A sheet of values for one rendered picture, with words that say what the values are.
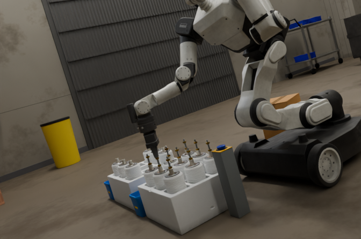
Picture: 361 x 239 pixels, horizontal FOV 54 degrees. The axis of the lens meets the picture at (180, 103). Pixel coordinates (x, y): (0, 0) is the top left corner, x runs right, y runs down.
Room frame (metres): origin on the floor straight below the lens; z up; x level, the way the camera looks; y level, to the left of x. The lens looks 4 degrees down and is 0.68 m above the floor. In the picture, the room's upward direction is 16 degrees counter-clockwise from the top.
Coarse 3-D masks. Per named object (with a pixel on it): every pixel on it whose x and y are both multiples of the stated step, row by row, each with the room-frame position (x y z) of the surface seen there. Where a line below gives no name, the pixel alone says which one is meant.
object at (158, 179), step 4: (168, 172) 1.70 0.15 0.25; (156, 176) 1.69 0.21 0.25; (160, 176) 1.68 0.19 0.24; (156, 180) 1.69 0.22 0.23; (160, 180) 1.69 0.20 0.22; (156, 184) 1.70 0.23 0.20; (160, 184) 1.69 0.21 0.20; (164, 184) 1.68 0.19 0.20; (156, 188) 1.71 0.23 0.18; (160, 188) 1.69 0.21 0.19; (164, 188) 1.68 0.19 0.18
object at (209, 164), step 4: (204, 160) 1.72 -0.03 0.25; (208, 160) 1.70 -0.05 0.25; (212, 160) 1.70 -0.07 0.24; (204, 164) 1.73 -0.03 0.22; (208, 164) 1.70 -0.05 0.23; (212, 164) 1.70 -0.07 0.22; (208, 168) 1.71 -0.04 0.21; (212, 168) 1.70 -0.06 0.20; (208, 172) 1.71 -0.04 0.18; (212, 172) 1.70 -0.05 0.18; (216, 172) 1.69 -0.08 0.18
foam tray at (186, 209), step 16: (208, 176) 1.68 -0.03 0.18; (144, 192) 1.79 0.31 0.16; (160, 192) 1.64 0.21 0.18; (192, 192) 1.58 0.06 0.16; (208, 192) 1.62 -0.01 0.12; (160, 208) 1.66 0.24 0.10; (176, 208) 1.53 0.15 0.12; (192, 208) 1.57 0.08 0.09; (208, 208) 1.61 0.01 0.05; (224, 208) 1.64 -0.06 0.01; (176, 224) 1.54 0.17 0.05; (192, 224) 1.55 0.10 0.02
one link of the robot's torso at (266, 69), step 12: (276, 48) 1.79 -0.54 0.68; (252, 60) 1.91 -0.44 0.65; (264, 60) 1.75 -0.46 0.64; (276, 60) 1.77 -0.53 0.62; (252, 72) 1.86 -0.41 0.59; (264, 72) 1.75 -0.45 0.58; (252, 84) 1.83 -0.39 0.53; (264, 84) 1.76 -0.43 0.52; (252, 96) 1.72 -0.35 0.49; (264, 96) 1.75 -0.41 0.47; (240, 108) 1.76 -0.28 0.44; (252, 108) 1.68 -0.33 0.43; (240, 120) 1.76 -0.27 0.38; (252, 120) 1.68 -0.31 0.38
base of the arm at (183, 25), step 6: (180, 18) 1.88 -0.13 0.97; (186, 18) 1.85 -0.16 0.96; (192, 18) 1.83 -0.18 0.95; (180, 24) 1.86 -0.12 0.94; (186, 24) 1.84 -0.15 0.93; (192, 24) 1.82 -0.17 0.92; (180, 30) 1.85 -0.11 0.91; (186, 30) 1.82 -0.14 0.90; (192, 30) 1.82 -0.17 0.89; (186, 36) 1.84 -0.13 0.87; (192, 36) 1.83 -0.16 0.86; (198, 36) 1.86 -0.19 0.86; (198, 42) 1.89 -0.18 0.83
